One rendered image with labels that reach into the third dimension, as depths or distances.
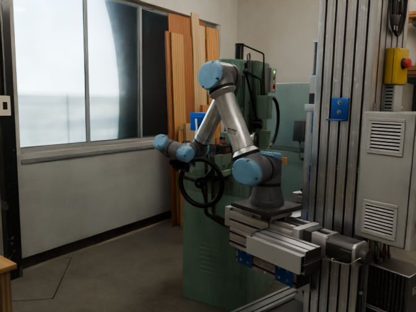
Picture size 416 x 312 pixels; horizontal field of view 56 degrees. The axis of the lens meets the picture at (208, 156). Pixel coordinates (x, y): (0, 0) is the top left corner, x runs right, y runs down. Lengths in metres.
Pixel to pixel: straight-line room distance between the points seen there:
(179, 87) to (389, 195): 2.79
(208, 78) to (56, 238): 2.13
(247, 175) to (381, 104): 0.58
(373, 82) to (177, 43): 2.69
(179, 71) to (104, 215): 1.55
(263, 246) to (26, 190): 2.03
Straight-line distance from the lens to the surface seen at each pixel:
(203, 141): 1.85
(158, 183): 4.02
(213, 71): 1.60
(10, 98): 2.93
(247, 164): 1.52
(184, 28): 4.20
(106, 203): 3.59
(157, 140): 1.83
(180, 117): 3.94
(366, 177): 1.55
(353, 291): 1.75
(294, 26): 4.80
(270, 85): 2.62
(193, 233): 2.49
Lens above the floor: 1.26
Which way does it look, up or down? 8 degrees down
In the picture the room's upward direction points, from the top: 1 degrees clockwise
